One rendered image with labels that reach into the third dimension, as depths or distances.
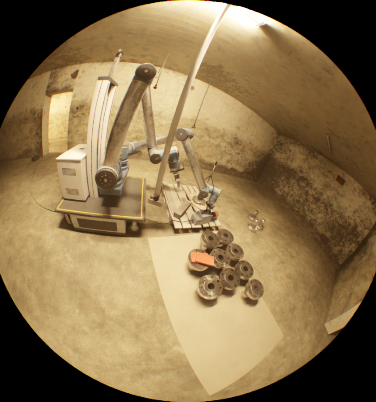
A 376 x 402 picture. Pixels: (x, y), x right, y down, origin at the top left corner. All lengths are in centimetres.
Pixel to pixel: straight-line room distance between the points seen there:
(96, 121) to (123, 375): 231
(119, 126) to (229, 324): 207
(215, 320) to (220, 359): 49
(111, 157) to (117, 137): 16
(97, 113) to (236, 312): 253
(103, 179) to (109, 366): 165
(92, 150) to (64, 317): 170
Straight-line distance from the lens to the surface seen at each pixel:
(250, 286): 160
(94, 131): 144
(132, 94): 99
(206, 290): 128
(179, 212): 182
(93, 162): 152
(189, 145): 139
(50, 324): 170
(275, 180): 673
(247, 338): 178
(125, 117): 98
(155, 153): 111
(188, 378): 158
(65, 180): 168
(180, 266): 156
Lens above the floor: 137
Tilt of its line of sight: 32 degrees down
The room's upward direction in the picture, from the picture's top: 21 degrees clockwise
